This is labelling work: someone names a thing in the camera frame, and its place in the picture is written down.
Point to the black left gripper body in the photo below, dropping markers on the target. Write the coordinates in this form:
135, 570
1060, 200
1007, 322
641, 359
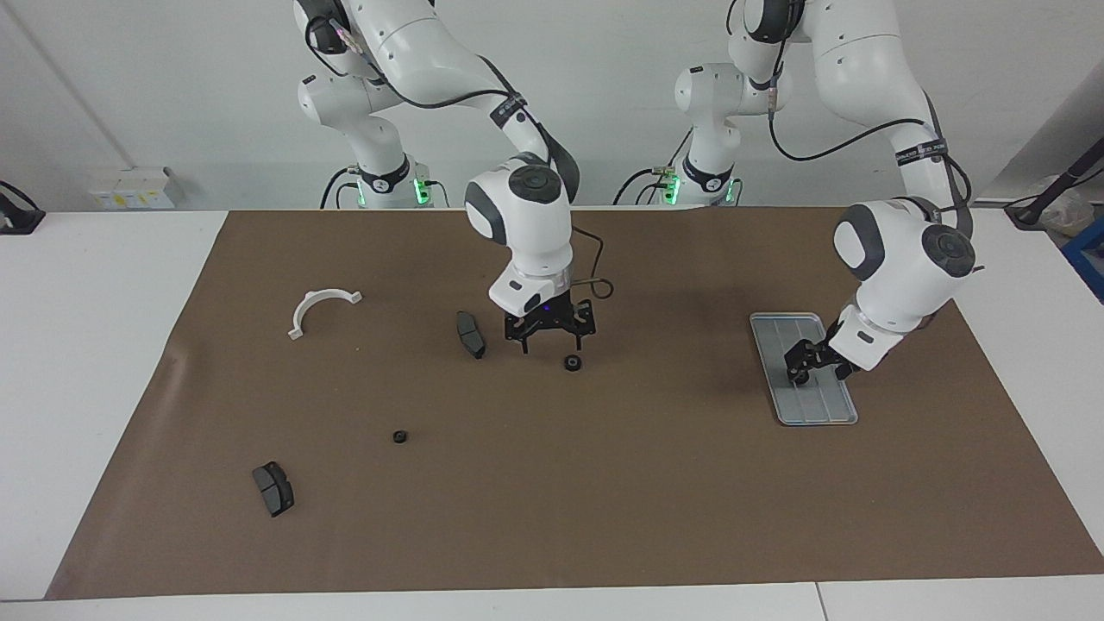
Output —
830, 349

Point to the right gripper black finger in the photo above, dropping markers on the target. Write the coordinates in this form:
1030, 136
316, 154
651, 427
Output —
517, 332
582, 328

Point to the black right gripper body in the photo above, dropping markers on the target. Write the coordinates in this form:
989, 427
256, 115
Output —
550, 317

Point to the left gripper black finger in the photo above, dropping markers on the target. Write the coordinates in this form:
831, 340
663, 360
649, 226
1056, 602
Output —
841, 371
798, 352

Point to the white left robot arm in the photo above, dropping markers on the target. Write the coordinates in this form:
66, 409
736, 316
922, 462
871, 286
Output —
906, 267

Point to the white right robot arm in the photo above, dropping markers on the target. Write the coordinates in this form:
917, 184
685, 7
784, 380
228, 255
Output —
526, 216

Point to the silver ribbed metal tray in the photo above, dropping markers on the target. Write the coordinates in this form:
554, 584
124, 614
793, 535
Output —
819, 405

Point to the long grey brake pad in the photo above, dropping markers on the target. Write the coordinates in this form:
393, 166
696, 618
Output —
470, 335

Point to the brown table mat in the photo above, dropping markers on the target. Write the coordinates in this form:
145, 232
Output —
604, 483

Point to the black pole stand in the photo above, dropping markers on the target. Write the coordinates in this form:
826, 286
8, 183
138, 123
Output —
1031, 211

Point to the blue crate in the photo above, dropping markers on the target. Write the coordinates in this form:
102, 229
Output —
1088, 250

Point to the clear plastic bag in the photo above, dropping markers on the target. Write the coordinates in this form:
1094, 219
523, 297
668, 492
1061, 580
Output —
1069, 211

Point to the short grey brake pad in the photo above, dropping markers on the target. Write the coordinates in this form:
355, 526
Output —
273, 489

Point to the white box with yellow label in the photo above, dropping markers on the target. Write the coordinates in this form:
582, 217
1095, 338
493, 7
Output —
129, 185

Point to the small black stand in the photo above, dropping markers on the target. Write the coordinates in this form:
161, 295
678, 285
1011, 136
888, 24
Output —
17, 220

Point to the white curved plastic bracket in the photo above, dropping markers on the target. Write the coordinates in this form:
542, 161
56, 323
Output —
326, 296

